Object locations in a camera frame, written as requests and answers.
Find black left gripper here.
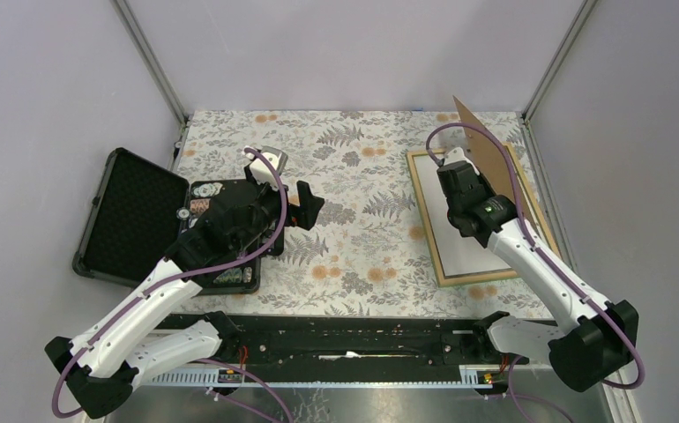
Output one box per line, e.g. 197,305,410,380
234,164,325,253

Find seascape photo print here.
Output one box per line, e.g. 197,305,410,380
407,151,517,287

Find wooden picture frame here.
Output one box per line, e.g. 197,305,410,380
406,144,560,287

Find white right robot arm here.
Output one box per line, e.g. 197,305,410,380
436,147,645,392

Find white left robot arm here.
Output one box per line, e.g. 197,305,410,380
44,181,325,419

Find floral patterned tablecloth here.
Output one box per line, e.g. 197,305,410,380
176,110,549,319

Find black poker chip case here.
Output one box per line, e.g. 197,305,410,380
72,148,283,295

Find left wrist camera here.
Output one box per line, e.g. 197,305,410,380
243,146,288,189

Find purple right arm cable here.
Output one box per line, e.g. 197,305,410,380
424,121,646,423

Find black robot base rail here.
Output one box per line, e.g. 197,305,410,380
158,312,545,385

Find aluminium cable tray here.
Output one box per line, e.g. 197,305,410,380
143,362,493,390

